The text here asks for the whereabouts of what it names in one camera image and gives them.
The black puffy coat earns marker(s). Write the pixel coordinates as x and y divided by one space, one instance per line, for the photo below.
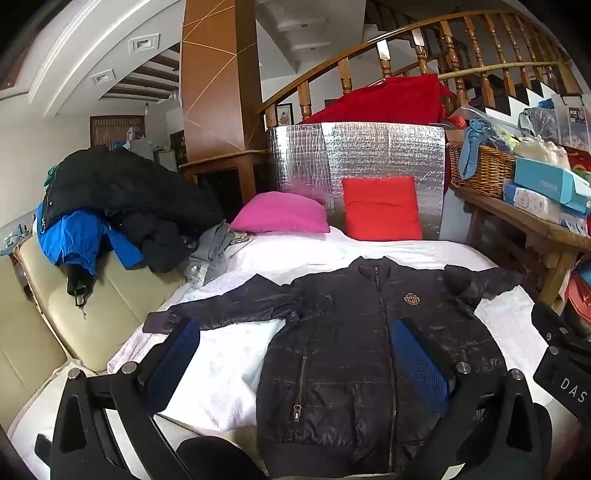
129 189

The blue jacket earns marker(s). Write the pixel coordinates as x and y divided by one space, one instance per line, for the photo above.
74 240

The framed wall picture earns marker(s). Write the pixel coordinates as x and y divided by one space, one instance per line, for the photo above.
284 115

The red printed box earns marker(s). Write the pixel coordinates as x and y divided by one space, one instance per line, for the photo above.
581 159

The pink pillow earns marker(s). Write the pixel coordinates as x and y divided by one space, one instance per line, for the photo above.
281 214

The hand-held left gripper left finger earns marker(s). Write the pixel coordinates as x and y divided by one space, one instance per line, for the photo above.
178 360

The dotted plastic bag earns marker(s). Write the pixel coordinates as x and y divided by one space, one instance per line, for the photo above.
540 124

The grey crumpled garment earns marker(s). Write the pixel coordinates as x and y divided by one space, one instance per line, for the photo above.
212 254

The patterned tissue pack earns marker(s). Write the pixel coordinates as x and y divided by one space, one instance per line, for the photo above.
531 203

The white textured blanket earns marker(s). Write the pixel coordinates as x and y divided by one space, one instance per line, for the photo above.
231 360

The blue cloth in basket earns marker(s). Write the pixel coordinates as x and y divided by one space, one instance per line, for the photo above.
473 147

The brown wooden column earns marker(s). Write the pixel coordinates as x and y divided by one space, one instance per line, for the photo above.
212 92

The wicker basket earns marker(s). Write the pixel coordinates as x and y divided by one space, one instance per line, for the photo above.
485 173

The silver foil insulation board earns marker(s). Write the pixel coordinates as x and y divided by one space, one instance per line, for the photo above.
369 147

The dark quilted zip jacket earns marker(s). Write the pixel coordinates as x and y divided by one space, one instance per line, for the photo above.
341 360

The recessed ceiling light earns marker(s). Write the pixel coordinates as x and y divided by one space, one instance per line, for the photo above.
144 44
103 76

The pile of coral blue cloths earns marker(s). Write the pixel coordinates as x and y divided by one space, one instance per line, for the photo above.
579 304

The black white staircase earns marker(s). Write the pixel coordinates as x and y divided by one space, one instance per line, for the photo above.
517 94

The rough wooden table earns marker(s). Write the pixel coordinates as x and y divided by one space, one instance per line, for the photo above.
526 226

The red pillow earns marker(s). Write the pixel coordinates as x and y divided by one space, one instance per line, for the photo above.
381 210

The wooden stair railing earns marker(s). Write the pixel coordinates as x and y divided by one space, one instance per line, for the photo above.
344 76

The plastic bag of cream items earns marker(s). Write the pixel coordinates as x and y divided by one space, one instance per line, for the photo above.
542 152

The grey refrigerator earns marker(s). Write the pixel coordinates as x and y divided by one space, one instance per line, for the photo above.
141 148

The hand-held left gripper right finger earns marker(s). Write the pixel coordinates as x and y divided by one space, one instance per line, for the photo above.
422 364

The clear plastic storage box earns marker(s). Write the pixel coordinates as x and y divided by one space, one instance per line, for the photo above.
575 120

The light blue cardboard box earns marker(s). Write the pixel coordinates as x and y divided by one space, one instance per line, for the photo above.
549 182

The cream leather sofa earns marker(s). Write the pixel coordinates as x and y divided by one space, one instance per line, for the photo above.
83 314

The red cloth on railing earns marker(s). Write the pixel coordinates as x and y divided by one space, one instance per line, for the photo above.
392 101

